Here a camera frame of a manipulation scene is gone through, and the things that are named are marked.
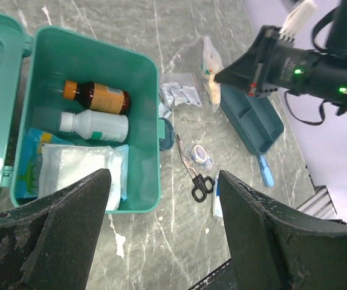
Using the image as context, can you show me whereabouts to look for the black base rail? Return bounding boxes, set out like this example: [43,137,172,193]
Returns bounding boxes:
[189,259,238,290]

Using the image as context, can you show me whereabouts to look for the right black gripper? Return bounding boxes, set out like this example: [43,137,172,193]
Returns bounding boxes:
[215,25,314,98]

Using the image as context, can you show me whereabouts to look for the silver foil packets bag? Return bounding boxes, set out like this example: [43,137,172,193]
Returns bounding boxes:
[159,72,204,109]

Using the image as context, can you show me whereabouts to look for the cotton ball bag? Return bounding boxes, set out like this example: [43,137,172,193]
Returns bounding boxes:
[201,36,224,112]

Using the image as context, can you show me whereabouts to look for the blue white ointment tube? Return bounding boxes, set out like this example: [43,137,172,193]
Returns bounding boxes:
[212,175,223,219]

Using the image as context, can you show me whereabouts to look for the teal medicine kit box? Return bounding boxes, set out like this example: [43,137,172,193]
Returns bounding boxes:
[0,14,166,213]

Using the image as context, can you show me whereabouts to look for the aluminium frame rail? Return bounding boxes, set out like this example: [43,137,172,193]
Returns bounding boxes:
[297,185,343,223]

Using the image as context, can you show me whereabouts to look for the white medicine bottle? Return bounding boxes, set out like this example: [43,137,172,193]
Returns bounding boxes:
[59,109,129,143]

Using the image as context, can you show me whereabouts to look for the brown medicine bottle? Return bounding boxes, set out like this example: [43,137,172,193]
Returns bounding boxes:
[63,80,131,115]

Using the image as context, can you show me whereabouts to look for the dark teal divider tray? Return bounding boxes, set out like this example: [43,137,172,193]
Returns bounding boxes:
[220,85,284,155]

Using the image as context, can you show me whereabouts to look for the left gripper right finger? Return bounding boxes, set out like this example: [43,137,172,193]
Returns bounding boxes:
[218,170,347,289]

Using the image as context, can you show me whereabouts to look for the black handled scissors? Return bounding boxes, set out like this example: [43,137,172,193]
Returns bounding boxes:
[175,133,215,203]

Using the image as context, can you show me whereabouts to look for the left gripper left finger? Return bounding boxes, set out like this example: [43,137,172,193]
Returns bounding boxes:
[0,169,111,289]

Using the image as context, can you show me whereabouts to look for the blue swab packet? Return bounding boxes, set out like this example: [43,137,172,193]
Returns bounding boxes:
[14,128,129,202]

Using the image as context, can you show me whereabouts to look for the bandage tape roll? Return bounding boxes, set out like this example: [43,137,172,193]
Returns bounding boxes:
[190,144,214,169]

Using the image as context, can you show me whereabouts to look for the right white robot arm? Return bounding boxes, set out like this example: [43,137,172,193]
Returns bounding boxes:
[215,1,347,116]

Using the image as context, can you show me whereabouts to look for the white gauze pad packet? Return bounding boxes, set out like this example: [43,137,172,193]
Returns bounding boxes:
[38,144,123,211]

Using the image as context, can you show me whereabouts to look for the blue white card packet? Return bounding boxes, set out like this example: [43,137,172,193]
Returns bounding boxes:
[158,103,172,118]

